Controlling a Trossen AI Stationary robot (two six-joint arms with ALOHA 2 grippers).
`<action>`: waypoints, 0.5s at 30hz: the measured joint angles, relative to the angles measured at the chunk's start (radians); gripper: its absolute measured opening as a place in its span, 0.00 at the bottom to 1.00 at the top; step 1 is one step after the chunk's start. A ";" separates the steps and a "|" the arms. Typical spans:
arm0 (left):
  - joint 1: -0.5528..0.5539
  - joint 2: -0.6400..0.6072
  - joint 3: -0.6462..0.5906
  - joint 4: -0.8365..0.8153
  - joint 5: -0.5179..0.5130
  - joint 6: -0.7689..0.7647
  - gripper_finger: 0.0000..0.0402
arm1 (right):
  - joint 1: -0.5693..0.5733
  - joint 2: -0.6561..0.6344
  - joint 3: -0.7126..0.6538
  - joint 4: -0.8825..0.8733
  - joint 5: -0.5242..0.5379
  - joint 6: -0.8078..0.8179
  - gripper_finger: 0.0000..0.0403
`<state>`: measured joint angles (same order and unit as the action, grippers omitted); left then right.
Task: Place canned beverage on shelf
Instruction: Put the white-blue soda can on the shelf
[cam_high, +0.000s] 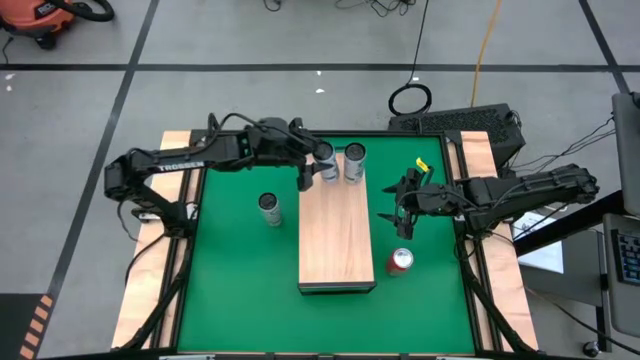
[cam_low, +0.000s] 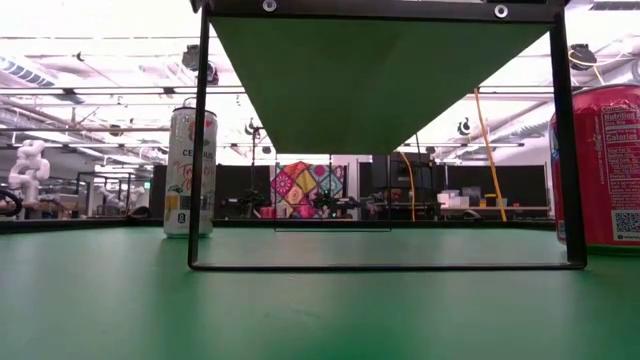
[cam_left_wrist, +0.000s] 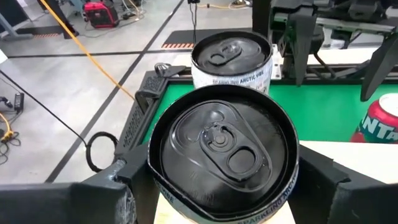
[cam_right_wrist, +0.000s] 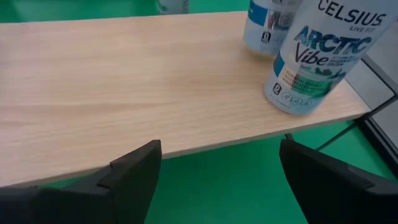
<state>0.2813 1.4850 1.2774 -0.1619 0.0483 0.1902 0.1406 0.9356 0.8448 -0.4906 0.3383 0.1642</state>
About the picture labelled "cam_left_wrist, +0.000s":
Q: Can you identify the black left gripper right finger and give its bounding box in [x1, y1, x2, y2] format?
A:
[287, 144, 398, 224]

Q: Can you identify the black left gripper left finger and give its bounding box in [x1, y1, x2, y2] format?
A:
[0, 141, 161, 224]

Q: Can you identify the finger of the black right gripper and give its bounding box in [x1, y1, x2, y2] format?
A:
[360, 32, 398, 103]
[276, 6, 318, 86]

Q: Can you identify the red beverage can silver top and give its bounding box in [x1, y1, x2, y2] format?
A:
[350, 92, 398, 144]

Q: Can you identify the black-top white beverage can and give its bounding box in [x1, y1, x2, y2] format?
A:
[190, 30, 274, 96]
[147, 83, 300, 224]

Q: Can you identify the wooden shelf board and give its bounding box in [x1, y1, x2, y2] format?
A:
[154, 139, 398, 224]

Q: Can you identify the black tripod stand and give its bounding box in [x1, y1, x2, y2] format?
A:
[187, 0, 201, 44]

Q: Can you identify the black power adapter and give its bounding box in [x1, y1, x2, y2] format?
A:
[13, 91, 25, 113]

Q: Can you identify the black stand leg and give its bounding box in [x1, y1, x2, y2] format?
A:
[36, 0, 79, 40]

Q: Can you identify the red portable generator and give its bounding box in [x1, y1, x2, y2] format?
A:
[83, 0, 121, 29]

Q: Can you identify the silver metal bracket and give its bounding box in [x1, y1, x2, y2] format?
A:
[269, 43, 282, 80]

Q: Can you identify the black table frame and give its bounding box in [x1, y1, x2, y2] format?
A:
[133, 63, 398, 147]

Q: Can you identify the black coiled floor cable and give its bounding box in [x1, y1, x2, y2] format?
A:
[0, 70, 119, 174]

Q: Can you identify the yellow cord with plug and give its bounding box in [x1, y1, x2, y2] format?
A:
[0, 111, 16, 144]

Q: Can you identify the yellow floor cable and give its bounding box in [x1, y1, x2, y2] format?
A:
[39, 0, 136, 101]

